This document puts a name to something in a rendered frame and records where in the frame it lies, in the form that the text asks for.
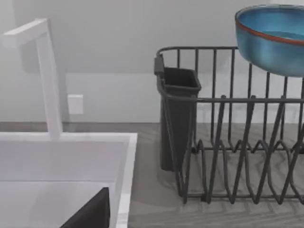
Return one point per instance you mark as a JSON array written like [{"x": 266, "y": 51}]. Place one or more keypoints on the white tall tap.
[{"x": 46, "y": 71}]

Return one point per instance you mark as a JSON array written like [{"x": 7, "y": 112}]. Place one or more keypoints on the dark grey cutlery holder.
[{"x": 177, "y": 114}]

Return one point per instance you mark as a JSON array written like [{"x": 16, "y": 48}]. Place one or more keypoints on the white sink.
[{"x": 64, "y": 164}]

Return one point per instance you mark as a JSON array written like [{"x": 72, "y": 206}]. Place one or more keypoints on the white wall socket plate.
[{"x": 75, "y": 104}]

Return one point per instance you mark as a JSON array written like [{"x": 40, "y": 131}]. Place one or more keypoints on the blue bowl with red rim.
[{"x": 268, "y": 42}]

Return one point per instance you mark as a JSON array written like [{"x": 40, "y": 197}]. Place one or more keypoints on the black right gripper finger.
[{"x": 91, "y": 212}]

